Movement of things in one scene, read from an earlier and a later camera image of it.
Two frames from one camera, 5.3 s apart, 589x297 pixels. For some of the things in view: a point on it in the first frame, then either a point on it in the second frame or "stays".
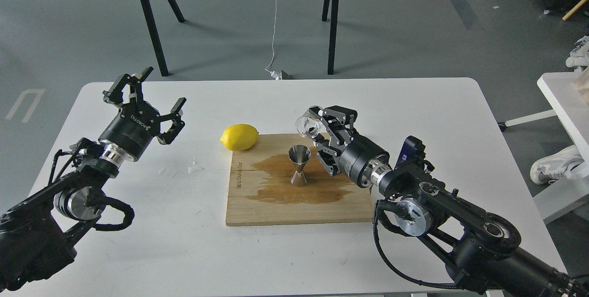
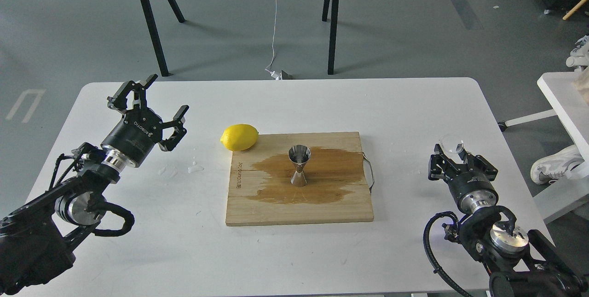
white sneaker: (547, 170) stays
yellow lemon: (239, 137) stays
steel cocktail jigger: (299, 155) stays
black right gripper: (364, 160) → (469, 180)
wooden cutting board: (260, 191) stays
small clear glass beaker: (309, 125) → (448, 143)
